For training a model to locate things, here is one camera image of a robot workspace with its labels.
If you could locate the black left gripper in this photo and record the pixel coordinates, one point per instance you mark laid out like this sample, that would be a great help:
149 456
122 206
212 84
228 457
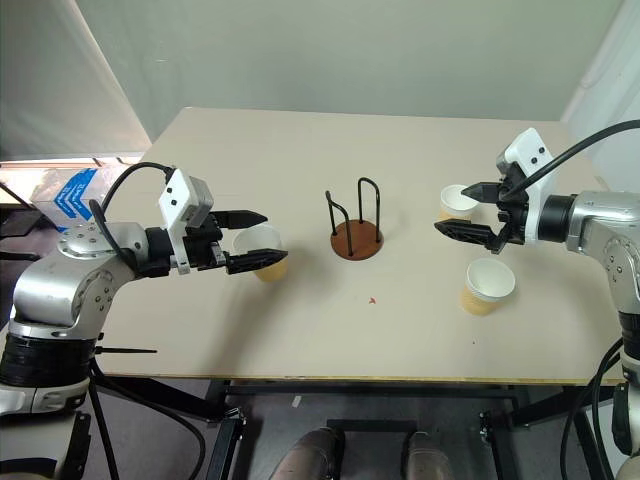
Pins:
205 247

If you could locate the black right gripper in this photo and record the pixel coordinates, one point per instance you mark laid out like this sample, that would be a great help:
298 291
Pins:
514 215

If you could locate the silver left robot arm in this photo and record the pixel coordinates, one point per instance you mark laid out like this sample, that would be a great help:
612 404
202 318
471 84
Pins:
55 285

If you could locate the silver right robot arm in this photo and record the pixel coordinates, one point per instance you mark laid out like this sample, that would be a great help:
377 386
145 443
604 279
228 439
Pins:
595 220

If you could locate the tan paper cup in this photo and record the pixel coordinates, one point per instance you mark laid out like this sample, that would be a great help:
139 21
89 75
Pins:
257 240
454 200
489 282

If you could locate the small red scrap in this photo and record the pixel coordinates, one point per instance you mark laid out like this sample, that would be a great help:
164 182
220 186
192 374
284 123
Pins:
373 300

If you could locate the black zip tie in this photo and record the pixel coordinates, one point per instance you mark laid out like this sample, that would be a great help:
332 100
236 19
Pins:
130 351

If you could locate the blue and white box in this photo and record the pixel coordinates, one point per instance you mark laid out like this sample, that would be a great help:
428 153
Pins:
72 195

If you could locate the white curtain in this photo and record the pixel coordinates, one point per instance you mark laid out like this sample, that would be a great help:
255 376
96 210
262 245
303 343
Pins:
610 65

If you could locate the dark rounded shape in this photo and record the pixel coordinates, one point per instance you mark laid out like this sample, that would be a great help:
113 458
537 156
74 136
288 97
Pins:
427 455
312 452

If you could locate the dark side table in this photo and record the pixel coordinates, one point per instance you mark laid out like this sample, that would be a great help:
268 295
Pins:
15 225

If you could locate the white partition panel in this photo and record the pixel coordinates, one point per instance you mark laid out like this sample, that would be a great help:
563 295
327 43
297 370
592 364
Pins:
60 75

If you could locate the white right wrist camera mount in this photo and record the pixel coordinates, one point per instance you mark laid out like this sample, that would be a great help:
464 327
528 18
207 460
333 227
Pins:
530 150

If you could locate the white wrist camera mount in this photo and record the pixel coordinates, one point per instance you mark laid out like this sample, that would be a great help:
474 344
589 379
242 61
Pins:
175 200
530 150

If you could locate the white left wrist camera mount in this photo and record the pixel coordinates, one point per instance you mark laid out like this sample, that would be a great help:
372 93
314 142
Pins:
175 200

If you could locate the black metal table frame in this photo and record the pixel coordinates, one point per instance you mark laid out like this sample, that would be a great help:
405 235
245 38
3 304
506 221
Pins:
370 390

